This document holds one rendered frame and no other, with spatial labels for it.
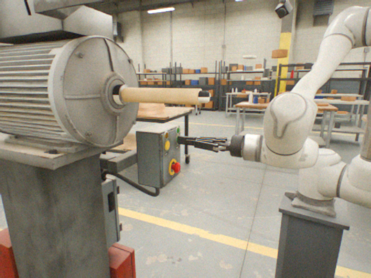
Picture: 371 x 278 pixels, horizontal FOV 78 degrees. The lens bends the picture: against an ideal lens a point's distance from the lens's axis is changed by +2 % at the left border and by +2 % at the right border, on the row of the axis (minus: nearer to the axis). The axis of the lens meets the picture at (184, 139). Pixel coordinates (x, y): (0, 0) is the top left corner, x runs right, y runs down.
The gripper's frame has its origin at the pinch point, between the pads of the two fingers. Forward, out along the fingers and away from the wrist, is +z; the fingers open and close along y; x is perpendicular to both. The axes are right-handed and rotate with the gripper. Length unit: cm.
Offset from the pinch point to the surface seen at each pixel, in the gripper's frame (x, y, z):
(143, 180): -12.8, -12.4, 11.4
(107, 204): -22.4, -17.3, 24.3
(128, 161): -4.8, -16.5, 14.2
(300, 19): 270, 1069, -57
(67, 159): 3.8, -39.9, 13.2
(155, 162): -5.5, -12.4, 6.3
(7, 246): -28, -42, 42
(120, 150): -66, 153, 159
